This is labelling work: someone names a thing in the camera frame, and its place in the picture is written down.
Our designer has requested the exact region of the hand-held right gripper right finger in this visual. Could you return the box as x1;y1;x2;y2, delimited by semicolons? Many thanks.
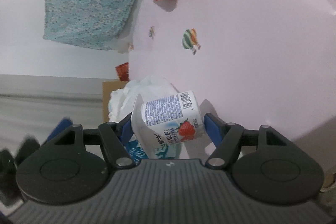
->
205;112;305;169

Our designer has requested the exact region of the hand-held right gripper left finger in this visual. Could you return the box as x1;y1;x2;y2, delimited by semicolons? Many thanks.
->
34;115;136;169

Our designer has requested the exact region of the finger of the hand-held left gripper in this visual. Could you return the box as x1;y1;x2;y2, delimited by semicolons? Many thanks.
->
46;117;74;143
14;136;41;164

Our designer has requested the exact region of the brown cardboard box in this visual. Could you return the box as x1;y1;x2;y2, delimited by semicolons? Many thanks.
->
102;80;132;125

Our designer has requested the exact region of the white yoghurt cup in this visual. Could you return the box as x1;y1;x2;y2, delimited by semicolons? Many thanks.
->
131;90;205;159

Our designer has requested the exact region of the white plastic bag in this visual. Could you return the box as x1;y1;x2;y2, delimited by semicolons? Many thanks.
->
108;76;184;161

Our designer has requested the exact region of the red snack bag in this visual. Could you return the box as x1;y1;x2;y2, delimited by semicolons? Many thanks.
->
115;62;130;81

